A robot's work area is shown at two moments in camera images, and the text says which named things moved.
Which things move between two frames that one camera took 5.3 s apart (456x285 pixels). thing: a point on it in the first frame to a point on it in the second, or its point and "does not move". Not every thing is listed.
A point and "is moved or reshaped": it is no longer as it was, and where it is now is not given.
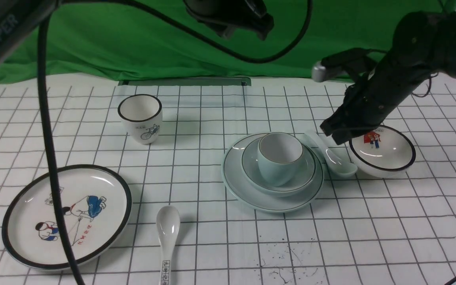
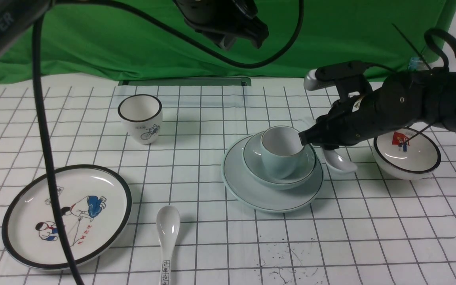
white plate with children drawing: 97,202 does not move
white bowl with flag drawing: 386,152 is moved or reshaped
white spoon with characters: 168,221 does not move
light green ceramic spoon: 337,163 does not move
